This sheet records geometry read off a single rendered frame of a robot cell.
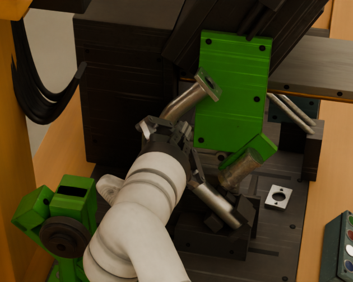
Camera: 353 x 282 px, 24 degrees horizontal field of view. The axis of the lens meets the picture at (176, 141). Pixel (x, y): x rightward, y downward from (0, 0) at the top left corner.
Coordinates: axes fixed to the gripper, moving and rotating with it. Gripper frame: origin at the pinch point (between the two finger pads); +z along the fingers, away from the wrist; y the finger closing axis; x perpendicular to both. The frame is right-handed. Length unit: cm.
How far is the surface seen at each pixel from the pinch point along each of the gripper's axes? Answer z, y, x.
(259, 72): 18.4, -3.4, -8.8
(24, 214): -9.6, 5.8, 23.4
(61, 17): 231, 25, 118
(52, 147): 37, 5, 42
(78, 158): 35, 0, 38
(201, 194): 14.7, -14.1, 11.9
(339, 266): 11.1, -36.6, -0.5
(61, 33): 220, 20, 118
